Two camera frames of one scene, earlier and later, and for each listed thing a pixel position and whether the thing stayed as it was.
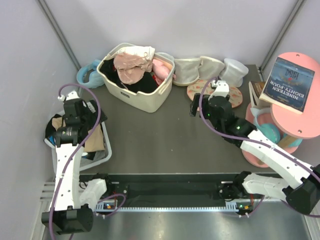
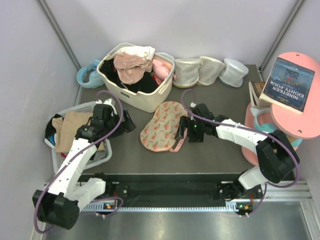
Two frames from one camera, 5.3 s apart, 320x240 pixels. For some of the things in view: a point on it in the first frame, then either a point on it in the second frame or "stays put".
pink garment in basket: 160,71 stays put
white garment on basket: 145,52 stays put
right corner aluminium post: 266,62 stays put
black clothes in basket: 146,84 stays put
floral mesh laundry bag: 236,98 -> 159,133
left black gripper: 94,115 -> 128,125
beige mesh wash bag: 186,71 stays put
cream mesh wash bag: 209,67 stays put
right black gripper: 194,106 -> 184,122
